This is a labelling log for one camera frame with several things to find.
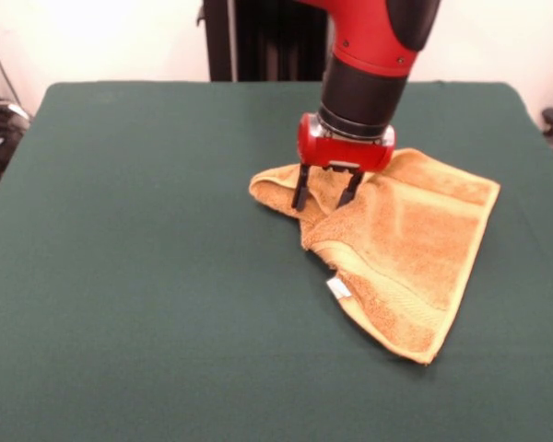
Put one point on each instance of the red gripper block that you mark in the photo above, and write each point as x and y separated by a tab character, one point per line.
345	154

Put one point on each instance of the tan terry towel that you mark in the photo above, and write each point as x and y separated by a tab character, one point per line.
419	239

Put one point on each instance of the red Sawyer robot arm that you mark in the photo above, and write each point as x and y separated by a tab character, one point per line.
373	37

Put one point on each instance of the dark green table cloth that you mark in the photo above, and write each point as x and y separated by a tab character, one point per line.
143	276

